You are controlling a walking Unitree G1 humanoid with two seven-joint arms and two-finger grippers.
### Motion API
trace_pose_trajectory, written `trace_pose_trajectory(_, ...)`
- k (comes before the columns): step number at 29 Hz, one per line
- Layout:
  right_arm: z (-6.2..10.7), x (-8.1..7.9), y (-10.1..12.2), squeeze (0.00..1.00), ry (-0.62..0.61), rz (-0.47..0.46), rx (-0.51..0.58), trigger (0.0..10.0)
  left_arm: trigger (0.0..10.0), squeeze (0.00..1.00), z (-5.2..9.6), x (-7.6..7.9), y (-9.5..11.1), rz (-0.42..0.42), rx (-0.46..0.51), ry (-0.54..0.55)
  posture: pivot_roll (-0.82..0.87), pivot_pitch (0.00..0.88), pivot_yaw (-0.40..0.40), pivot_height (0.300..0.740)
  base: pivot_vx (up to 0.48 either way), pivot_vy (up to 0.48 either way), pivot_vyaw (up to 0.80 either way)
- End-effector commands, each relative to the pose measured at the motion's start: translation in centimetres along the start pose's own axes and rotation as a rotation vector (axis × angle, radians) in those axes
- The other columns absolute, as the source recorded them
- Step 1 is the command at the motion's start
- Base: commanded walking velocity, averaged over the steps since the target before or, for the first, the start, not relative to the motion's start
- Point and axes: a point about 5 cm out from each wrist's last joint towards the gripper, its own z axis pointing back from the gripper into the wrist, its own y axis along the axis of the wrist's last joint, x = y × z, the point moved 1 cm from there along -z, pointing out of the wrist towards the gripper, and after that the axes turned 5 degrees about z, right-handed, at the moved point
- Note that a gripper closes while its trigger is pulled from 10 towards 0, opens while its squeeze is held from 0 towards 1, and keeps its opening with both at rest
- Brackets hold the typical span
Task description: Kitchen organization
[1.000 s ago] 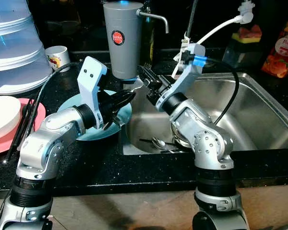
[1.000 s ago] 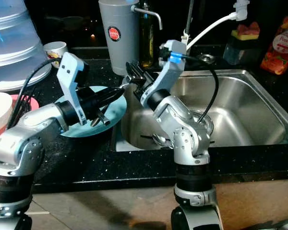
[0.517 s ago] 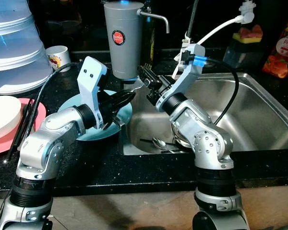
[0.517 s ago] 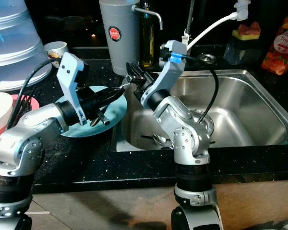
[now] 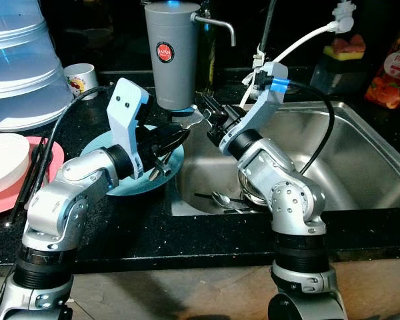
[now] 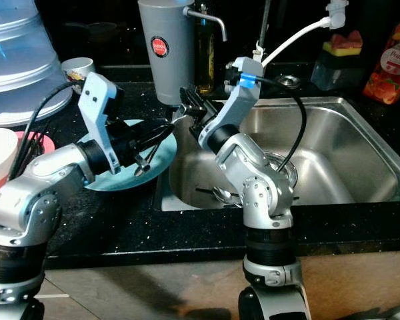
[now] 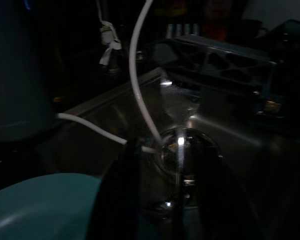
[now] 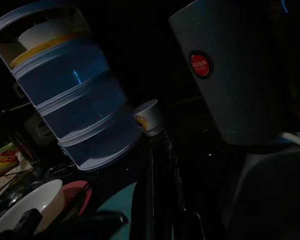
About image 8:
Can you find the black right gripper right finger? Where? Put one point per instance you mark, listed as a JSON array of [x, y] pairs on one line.
[[180, 205]]

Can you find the stainless steel sink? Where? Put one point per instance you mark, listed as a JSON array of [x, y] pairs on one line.
[[265, 190]]

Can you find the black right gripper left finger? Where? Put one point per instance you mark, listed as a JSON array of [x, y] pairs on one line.
[[145, 200]]

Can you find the pink plate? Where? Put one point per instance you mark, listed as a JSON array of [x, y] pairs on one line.
[[75, 195]]

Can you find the teal plate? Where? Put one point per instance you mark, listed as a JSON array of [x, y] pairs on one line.
[[120, 200]]

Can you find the grey water filter canister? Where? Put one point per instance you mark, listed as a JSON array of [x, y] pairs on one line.
[[240, 87]]

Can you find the thin white canister tube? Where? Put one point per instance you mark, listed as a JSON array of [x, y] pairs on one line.
[[297, 140]]

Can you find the blue white tiered water dispenser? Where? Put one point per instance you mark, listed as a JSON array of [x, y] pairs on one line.
[[72, 100]]

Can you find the white bowl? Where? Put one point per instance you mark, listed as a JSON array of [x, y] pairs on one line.
[[27, 210]]

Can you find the red yellow food packet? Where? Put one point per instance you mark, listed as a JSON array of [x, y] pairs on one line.
[[2, 160]]

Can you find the white printed paper cup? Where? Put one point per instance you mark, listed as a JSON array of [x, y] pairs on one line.
[[151, 117]]

